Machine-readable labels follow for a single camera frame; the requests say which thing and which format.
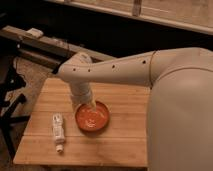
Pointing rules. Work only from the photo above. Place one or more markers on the black tripod stand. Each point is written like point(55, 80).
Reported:
point(10, 80)

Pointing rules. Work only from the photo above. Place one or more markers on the clear white bottle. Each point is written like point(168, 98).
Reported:
point(58, 132)

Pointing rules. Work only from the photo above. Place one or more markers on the small white box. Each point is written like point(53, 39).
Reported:
point(35, 32)

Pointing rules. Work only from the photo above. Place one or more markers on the grey metal rail beam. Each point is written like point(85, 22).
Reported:
point(48, 44)

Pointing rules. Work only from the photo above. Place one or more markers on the orange ceramic bowl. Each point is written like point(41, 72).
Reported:
point(92, 119)

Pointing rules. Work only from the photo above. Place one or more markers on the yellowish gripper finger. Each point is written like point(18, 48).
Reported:
point(92, 104)

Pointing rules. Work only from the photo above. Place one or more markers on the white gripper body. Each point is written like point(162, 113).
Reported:
point(80, 93)

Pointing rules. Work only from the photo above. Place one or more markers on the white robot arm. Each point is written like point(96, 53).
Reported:
point(180, 108)

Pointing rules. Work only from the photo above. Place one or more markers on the wooden table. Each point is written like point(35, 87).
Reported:
point(121, 143)

